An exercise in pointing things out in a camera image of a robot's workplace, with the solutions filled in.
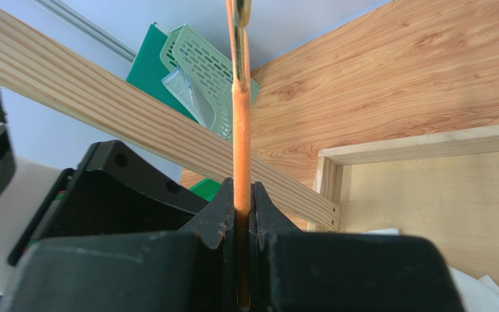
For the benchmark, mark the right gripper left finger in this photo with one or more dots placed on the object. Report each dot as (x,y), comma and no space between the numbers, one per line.
(191,269)

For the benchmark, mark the white tank top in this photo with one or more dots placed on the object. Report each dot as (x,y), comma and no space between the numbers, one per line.
(478,285)

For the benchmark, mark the orange velvet hanger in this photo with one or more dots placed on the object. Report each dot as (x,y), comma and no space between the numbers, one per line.
(238,16)

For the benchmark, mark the light green file organizer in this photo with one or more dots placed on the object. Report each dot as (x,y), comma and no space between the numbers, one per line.
(209,69)

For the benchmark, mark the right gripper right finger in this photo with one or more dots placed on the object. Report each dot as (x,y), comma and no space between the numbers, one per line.
(294,270)

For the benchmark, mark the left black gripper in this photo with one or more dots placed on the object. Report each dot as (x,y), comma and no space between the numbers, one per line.
(112,191)

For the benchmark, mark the dark green folder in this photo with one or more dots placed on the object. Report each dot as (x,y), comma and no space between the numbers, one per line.
(147,70)

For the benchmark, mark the wooden clothes rack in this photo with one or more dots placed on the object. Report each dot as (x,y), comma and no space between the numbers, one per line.
(390,121)

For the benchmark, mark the green plastic tray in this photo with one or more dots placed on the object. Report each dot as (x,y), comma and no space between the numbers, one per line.
(206,189)

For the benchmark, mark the grey mesh pouch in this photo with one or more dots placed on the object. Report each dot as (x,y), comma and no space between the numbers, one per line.
(178,83)

